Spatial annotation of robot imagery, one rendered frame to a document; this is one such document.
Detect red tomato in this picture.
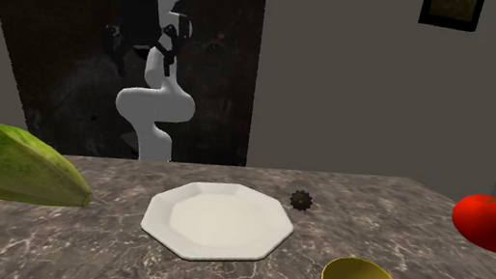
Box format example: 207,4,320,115
447,190,496,254

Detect white octagonal plate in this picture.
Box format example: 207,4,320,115
136,172,300,274

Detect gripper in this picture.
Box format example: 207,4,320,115
96,0,186,85

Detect green lettuce head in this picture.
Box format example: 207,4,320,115
0,123,101,212

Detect small black spiky ball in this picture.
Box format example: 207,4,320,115
288,188,316,213

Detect dark framed wall picture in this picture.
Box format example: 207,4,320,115
417,0,486,34

